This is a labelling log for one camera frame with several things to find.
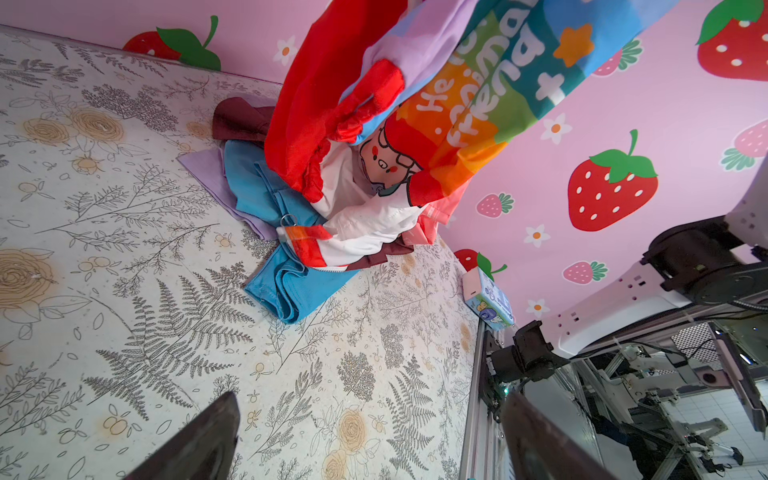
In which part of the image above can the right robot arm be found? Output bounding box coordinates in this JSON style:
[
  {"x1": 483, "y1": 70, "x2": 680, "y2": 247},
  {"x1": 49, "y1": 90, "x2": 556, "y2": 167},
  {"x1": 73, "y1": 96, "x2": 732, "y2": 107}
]
[{"x1": 481, "y1": 164, "x2": 767, "y2": 383}]

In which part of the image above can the blue cloth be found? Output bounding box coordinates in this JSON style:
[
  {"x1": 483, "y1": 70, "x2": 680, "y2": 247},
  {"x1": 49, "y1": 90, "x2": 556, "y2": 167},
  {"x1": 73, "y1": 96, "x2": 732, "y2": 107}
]
[{"x1": 223, "y1": 140, "x2": 356, "y2": 324}]

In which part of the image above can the rainbow printed cloth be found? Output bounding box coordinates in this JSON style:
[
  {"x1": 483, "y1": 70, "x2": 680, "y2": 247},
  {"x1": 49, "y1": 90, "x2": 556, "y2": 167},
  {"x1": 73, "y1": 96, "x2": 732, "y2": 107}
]
[{"x1": 265, "y1": 1, "x2": 671, "y2": 271}]

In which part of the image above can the lilac purple cloth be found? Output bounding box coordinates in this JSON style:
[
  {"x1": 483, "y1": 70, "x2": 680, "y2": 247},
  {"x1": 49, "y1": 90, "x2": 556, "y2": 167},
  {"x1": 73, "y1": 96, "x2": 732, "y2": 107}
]
[{"x1": 178, "y1": 148, "x2": 277, "y2": 241}]

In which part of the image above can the blue tissue pack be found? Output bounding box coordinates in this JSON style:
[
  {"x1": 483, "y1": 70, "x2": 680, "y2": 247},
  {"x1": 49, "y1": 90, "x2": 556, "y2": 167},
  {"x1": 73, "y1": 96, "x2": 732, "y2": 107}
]
[{"x1": 461, "y1": 267, "x2": 515, "y2": 331}]

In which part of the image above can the aluminium frame rail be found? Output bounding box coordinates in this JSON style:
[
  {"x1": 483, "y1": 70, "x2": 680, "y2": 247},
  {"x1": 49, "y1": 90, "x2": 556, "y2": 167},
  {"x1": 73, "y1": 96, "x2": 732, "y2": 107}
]
[{"x1": 458, "y1": 323, "x2": 508, "y2": 480}]

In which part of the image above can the dark maroon cloth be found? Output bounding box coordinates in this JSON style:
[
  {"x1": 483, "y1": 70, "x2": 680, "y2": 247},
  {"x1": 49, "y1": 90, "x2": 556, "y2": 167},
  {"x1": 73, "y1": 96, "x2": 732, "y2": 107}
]
[{"x1": 212, "y1": 97, "x2": 275, "y2": 147}]

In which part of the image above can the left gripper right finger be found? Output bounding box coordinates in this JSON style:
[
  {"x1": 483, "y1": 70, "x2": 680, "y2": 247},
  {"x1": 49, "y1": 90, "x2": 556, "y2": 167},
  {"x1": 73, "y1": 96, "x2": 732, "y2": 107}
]
[{"x1": 500, "y1": 392, "x2": 615, "y2": 480}]

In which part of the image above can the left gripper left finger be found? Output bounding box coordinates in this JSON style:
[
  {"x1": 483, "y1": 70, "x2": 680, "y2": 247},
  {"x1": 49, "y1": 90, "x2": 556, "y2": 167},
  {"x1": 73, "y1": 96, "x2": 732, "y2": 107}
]
[{"x1": 126, "y1": 391, "x2": 240, "y2": 480}]

